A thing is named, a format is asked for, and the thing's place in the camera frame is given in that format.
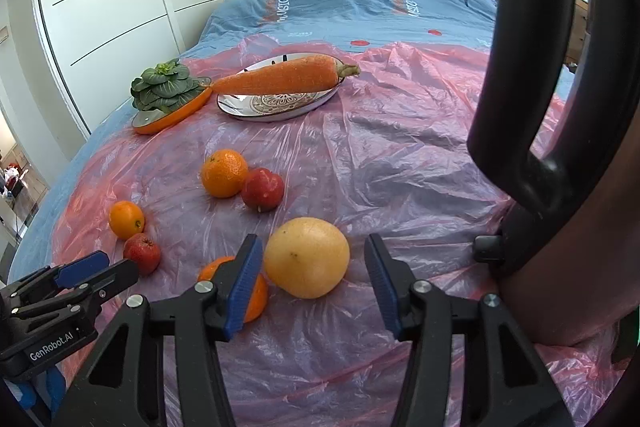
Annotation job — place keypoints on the white wardrobe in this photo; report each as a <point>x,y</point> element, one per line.
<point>115,7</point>

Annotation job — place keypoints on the red apple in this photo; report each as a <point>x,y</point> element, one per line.
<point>142,253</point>
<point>262,188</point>

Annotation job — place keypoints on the pink plastic sheet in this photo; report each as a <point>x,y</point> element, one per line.
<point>400,157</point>

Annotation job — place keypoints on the silver patterned plate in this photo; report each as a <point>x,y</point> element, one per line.
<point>280,104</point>

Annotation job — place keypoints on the orange plate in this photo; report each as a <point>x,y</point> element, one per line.
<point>170,119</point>

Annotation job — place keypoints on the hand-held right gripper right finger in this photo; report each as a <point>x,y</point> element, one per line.
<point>385,287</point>

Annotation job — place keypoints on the orange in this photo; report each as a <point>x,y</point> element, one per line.
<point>224,173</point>
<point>257,297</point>
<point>127,220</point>

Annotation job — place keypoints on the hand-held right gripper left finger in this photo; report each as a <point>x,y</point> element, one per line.
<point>245,287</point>

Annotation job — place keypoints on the wooden cabinet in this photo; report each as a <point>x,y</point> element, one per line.
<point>575,32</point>

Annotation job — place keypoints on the yellow grapefruit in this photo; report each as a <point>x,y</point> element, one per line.
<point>306,257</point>

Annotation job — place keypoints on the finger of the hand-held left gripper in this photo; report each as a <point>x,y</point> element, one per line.
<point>112,279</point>
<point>82,266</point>

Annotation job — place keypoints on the wall switch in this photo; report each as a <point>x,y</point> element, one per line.
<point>4,35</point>

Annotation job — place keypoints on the bok choy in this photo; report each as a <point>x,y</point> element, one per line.
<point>162,87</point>

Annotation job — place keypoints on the carrot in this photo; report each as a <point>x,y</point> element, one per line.
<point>285,77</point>

